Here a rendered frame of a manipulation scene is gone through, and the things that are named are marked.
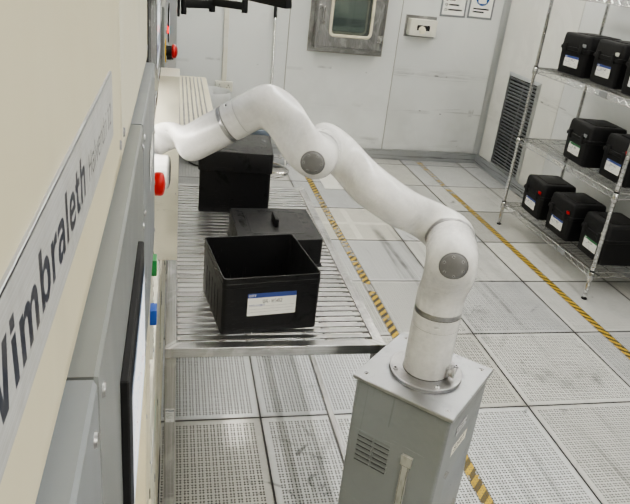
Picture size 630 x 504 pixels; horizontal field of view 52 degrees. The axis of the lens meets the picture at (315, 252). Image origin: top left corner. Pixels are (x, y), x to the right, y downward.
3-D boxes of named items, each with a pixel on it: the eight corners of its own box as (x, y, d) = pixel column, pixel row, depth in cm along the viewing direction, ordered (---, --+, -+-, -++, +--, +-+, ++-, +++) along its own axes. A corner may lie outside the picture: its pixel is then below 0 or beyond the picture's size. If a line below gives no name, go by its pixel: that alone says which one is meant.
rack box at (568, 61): (551, 69, 443) (561, 29, 432) (586, 72, 451) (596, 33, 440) (579, 78, 417) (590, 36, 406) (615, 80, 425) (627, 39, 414)
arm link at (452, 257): (460, 302, 168) (479, 217, 158) (465, 340, 151) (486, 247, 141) (414, 295, 169) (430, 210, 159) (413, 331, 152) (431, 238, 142)
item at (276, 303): (220, 336, 176) (223, 279, 169) (201, 288, 199) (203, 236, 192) (316, 327, 185) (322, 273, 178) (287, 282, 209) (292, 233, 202)
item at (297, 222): (322, 267, 221) (326, 232, 216) (236, 267, 214) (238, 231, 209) (304, 232, 247) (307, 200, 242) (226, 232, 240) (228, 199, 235)
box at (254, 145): (269, 215, 259) (273, 155, 249) (196, 211, 255) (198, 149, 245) (266, 191, 285) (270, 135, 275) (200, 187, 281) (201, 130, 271)
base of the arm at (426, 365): (472, 370, 173) (487, 310, 166) (443, 403, 159) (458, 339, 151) (408, 343, 182) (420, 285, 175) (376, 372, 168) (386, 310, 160)
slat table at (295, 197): (351, 541, 212) (385, 344, 181) (163, 557, 199) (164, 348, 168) (289, 329, 327) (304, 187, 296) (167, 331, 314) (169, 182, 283)
